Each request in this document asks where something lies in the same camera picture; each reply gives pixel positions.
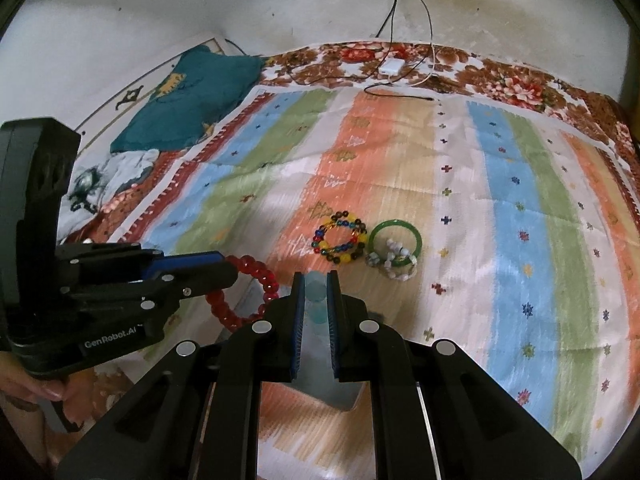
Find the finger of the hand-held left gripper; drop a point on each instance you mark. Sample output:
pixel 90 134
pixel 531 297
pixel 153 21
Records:
pixel 210 280
pixel 190 259

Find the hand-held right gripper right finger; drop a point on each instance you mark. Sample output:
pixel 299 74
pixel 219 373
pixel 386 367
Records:
pixel 333 327

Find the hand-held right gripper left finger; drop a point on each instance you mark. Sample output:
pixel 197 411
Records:
pixel 298 321

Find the clear plastic box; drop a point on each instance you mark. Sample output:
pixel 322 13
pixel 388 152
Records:
pixel 317 355

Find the person's left hand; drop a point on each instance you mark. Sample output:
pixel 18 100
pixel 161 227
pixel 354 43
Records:
pixel 35 387

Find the white printed cloth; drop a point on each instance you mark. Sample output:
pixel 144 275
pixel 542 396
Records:
pixel 120 172

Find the green jade bangle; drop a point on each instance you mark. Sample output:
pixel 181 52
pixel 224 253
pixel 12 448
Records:
pixel 380 232

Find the teal pillow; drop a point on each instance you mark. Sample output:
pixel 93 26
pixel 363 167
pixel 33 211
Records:
pixel 190 100

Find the striped woven blanket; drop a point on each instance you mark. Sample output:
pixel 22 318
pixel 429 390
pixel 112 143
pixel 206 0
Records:
pixel 450 210

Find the white power adapter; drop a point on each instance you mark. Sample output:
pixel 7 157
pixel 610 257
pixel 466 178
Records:
pixel 391 66

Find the brown floral blanket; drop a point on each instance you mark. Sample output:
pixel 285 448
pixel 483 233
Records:
pixel 520 85

